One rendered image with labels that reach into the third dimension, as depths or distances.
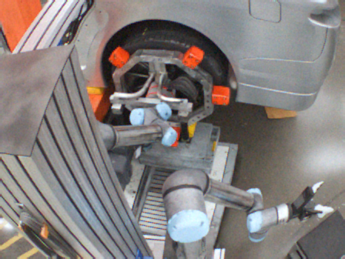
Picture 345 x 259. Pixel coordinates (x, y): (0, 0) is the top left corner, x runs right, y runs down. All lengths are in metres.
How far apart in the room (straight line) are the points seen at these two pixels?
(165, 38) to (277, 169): 1.38
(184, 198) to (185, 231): 0.10
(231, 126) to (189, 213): 2.11
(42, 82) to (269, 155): 2.50
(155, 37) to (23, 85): 1.48
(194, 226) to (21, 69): 0.65
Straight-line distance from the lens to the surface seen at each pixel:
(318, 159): 3.03
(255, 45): 1.95
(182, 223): 1.05
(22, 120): 0.58
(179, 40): 2.03
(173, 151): 2.71
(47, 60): 0.67
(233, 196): 1.30
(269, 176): 2.86
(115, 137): 1.45
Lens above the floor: 2.40
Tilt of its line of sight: 50 degrees down
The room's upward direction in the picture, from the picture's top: 8 degrees counter-clockwise
